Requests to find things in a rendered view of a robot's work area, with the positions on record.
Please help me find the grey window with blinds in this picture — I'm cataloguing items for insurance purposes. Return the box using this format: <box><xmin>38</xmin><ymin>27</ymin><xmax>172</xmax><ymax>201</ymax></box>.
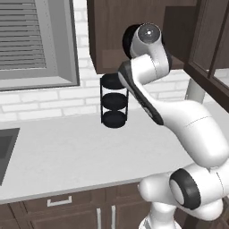
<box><xmin>0</xmin><ymin>0</ymin><xmax>81</xmax><ymax>92</ymax></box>

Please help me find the silver drawer handle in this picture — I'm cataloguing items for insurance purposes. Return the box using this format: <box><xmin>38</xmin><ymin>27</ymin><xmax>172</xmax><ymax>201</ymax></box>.
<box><xmin>47</xmin><ymin>195</ymin><xmax>73</xmax><ymax>208</ymax></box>

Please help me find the black three-tier wire stand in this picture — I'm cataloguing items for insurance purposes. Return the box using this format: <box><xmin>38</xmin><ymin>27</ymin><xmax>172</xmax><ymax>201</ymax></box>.
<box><xmin>99</xmin><ymin>72</ymin><xmax>130</xmax><ymax>130</ymax></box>

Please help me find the dark brown glass cabinet door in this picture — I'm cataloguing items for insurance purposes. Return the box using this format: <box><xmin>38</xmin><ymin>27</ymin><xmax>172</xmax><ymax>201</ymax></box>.
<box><xmin>182</xmin><ymin>0</ymin><xmax>229</xmax><ymax>114</ymax></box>

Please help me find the silver cabinet door handle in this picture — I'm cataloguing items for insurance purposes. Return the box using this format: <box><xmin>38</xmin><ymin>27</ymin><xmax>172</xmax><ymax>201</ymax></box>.
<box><xmin>110</xmin><ymin>204</ymin><xmax>117</xmax><ymax>229</ymax></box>
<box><xmin>96</xmin><ymin>207</ymin><xmax>103</xmax><ymax>229</ymax></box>

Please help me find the dark brown base cabinet door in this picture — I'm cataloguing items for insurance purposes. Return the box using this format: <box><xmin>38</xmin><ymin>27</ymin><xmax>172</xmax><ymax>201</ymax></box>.
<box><xmin>28</xmin><ymin>207</ymin><xmax>104</xmax><ymax>229</ymax></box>
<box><xmin>108</xmin><ymin>201</ymin><xmax>154</xmax><ymax>229</ymax></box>

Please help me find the dark brown wall cabinet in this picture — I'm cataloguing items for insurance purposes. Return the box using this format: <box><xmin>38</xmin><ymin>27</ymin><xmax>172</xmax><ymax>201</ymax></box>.
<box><xmin>86</xmin><ymin>0</ymin><xmax>200</xmax><ymax>75</ymax></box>

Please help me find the grey sink basin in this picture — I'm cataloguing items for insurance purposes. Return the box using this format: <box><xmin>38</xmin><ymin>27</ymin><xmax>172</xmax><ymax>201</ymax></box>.
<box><xmin>0</xmin><ymin>127</ymin><xmax>21</xmax><ymax>186</ymax></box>

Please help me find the dark brown drawer front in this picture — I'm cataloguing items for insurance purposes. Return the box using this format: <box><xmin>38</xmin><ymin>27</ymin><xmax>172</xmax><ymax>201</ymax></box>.
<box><xmin>105</xmin><ymin>182</ymin><xmax>145</xmax><ymax>208</ymax></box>
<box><xmin>21</xmin><ymin>188</ymin><xmax>107</xmax><ymax>216</ymax></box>

